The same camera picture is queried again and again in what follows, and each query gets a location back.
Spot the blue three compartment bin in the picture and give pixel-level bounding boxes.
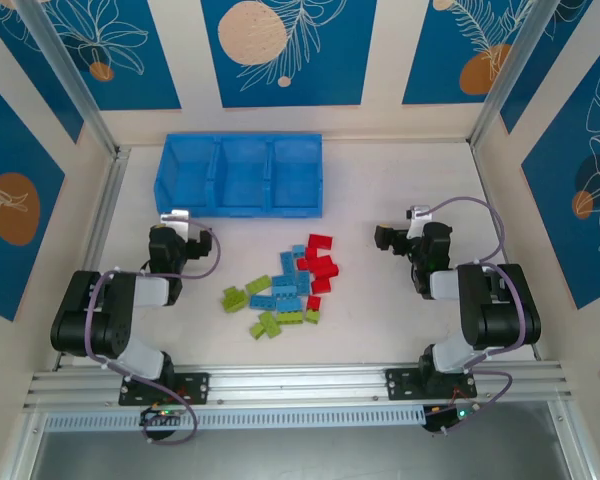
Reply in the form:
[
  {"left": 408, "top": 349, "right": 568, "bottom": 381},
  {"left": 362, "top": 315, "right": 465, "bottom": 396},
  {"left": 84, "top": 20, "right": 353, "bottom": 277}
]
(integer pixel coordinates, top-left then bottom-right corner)
[{"left": 153, "top": 132, "right": 325, "bottom": 220}]

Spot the black controller board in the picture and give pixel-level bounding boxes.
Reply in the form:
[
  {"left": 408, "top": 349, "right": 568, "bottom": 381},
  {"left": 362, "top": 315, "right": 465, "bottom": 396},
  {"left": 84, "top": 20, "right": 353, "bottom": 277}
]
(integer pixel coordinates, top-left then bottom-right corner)
[
  {"left": 139, "top": 407, "right": 187, "bottom": 427},
  {"left": 423, "top": 405, "right": 481, "bottom": 435}
]

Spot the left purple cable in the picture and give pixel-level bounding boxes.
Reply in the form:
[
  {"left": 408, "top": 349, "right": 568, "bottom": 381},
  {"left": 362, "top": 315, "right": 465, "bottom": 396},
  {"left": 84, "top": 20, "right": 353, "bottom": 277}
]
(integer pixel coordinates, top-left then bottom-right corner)
[{"left": 83, "top": 214, "right": 222, "bottom": 447}]

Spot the purple cable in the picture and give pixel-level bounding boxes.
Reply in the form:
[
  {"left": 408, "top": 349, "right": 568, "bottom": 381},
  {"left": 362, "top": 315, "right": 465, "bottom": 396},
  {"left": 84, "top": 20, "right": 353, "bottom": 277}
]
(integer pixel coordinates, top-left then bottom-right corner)
[
  {"left": 83, "top": 214, "right": 222, "bottom": 447},
  {"left": 427, "top": 197, "right": 526, "bottom": 436}
]

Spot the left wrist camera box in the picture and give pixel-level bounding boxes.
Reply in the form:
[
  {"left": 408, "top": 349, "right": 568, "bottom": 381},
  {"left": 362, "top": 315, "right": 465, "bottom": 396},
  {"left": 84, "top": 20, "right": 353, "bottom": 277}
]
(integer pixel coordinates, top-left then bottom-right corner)
[{"left": 158, "top": 208, "right": 191, "bottom": 232}]

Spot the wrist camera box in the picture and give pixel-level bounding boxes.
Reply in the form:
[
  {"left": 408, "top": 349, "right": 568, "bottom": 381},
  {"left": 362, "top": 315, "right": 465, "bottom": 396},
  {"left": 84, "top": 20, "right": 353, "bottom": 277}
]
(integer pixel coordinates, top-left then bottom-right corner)
[
  {"left": 158, "top": 208, "right": 191, "bottom": 232},
  {"left": 407, "top": 203, "right": 435, "bottom": 240}
]

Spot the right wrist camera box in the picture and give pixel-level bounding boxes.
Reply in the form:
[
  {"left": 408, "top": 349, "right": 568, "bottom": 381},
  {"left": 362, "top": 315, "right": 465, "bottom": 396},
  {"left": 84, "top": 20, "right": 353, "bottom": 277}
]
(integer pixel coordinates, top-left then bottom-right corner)
[{"left": 407, "top": 203, "right": 435, "bottom": 240}]

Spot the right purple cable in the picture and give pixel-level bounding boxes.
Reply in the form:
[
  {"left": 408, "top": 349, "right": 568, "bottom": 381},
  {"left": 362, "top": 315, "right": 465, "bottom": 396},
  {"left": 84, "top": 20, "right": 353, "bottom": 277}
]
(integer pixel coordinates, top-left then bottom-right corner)
[{"left": 427, "top": 197, "right": 526, "bottom": 436}]

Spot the aluminium side rail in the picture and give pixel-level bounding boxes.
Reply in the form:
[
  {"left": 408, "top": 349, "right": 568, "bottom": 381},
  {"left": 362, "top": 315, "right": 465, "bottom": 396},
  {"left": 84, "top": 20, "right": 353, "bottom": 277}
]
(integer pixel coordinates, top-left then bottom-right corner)
[{"left": 82, "top": 147, "right": 132, "bottom": 274}]

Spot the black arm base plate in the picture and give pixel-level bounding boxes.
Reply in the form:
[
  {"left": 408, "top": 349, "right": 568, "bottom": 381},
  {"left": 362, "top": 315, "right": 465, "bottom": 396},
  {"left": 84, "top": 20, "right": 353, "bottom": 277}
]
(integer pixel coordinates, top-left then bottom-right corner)
[
  {"left": 385, "top": 367, "right": 479, "bottom": 401},
  {"left": 118, "top": 372, "right": 211, "bottom": 406}
]

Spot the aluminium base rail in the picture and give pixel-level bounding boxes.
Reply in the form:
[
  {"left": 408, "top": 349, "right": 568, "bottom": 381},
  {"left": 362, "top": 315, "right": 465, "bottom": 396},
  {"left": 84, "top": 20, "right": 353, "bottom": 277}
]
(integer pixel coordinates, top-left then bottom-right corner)
[{"left": 22, "top": 362, "right": 574, "bottom": 411}]

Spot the aluminium frame post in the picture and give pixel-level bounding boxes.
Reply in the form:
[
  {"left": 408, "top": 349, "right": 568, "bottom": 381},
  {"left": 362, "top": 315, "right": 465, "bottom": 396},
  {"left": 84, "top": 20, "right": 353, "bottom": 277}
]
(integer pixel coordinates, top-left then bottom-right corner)
[
  {"left": 15, "top": 0, "right": 121, "bottom": 159},
  {"left": 470, "top": 0, "right": 566, "bottom": 149}
]

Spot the white slotted cable duct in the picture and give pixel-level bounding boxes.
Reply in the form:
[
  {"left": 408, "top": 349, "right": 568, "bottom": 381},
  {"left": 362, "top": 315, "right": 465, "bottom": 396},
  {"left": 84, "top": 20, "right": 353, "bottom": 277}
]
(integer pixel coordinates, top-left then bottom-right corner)
[{"left": 42, "top": 405, "right": 429, "bottom": 434}]

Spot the aluminium frame leg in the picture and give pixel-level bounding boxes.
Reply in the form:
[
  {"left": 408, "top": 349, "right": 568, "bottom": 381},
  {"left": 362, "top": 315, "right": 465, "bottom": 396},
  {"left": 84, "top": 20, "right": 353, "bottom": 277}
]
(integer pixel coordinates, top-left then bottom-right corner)
[
  {"left": 0, "top": 407, "right": 49, "bottom": 480},
  {"left": 547, "top": 399, "right": 599, "bottom": 480}
]

